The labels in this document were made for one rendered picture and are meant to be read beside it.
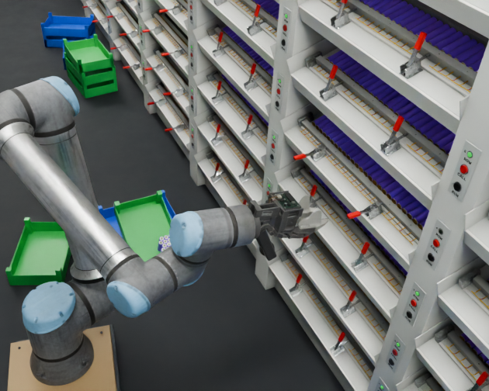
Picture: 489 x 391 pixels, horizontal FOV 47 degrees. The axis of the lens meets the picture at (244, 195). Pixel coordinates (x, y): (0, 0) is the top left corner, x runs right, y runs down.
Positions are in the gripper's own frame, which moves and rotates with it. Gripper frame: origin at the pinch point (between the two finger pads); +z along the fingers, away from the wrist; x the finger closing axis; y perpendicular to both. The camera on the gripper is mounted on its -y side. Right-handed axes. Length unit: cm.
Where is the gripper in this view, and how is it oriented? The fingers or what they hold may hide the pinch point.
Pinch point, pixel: (318, 218)
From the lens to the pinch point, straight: 135.4
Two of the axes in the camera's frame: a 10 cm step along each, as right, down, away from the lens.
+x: -4.4, -5.9, 6.8
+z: 8.8, -1.2, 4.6
